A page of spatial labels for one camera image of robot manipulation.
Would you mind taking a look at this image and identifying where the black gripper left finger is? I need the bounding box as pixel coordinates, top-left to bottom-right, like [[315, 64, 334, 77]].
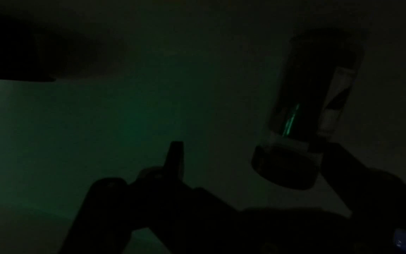
[[59, 140, 214, 254]]

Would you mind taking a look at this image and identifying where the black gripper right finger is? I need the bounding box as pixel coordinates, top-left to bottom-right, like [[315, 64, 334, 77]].
[[317, 142, 406, 238]]

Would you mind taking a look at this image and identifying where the dark spice bottle with label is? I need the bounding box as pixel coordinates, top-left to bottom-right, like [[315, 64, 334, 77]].
[[250, 29, 367, 191]]

